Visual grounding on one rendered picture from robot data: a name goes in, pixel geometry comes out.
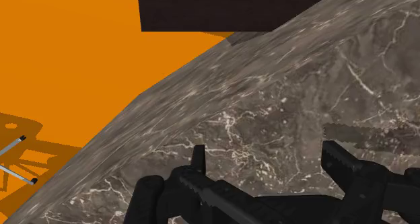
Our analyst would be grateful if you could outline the grey metal furniture legs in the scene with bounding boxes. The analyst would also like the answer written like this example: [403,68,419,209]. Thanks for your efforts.
[0,135,38,186]

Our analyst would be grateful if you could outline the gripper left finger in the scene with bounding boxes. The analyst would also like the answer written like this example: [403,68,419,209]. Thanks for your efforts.
[123,144,267,224]

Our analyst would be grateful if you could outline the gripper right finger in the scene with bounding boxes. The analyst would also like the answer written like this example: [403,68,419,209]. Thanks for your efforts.
[320,140,420,224]

